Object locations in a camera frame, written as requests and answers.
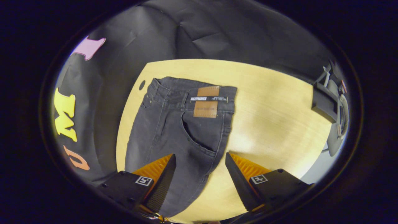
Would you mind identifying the black backdrop cloth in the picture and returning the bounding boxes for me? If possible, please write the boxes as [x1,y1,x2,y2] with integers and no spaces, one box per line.
[51,0,336,187]

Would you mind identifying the dark grey jeans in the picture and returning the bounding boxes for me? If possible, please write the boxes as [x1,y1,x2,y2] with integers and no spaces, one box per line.
[124,76,238,217]

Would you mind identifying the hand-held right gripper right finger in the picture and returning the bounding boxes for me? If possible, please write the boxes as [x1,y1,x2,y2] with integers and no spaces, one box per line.
[225,152,314,213]

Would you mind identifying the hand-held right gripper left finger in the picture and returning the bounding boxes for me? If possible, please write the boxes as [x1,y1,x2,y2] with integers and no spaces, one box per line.
[96,153,177,215]

